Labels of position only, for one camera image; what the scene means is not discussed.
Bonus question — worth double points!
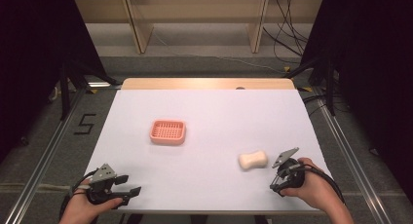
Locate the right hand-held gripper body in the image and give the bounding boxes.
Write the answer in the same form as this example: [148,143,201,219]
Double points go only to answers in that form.
[272,147,306,190]

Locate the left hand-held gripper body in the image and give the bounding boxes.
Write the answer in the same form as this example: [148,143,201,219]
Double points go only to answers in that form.
[86,164,118,205]

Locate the cream soap bar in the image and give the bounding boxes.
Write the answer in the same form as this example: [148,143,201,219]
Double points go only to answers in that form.
[238,149,269,170]

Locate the pink soap dish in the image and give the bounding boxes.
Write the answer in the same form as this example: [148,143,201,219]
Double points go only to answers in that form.
[149,119,187,146]

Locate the person's right hand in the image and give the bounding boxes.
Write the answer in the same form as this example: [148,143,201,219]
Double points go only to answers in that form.
[281,157,342,212]

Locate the person's left hand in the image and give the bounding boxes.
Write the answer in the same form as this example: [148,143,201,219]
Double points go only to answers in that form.
[59,188,125,224]

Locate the white table mat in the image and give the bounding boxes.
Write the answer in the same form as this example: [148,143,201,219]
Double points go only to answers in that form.
[83,89,333,214]

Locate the black metal stand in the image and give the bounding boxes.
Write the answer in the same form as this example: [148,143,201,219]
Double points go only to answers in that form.
[58,58,119,122]
[284,53,339,117]

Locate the wooden table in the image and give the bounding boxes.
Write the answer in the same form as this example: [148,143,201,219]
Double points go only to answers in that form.
[121,77,296,91]

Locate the black curtain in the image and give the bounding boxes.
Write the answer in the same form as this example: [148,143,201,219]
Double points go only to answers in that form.
[300,0,413,196]
[0,0,108,164]

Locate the wooden shelf unit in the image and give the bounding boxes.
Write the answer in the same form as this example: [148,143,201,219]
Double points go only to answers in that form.
[74,0,324,55]

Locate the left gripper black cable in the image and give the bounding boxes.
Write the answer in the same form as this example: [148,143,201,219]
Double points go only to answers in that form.
[58,169,98,220]

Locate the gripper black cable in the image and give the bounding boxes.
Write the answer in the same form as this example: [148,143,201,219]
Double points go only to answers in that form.
[293,164,346,205]
[58,169,98,220]

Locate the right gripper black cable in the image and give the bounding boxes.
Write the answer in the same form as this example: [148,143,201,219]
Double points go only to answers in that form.
[293,164,346,205]

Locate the aluminium floor rail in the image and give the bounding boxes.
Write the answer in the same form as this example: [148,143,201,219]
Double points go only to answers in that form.
[4,87,87,224]
[312,87,394,224]

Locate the bundle of black cables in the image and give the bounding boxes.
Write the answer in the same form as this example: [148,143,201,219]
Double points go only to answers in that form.
[262,0,310,65]

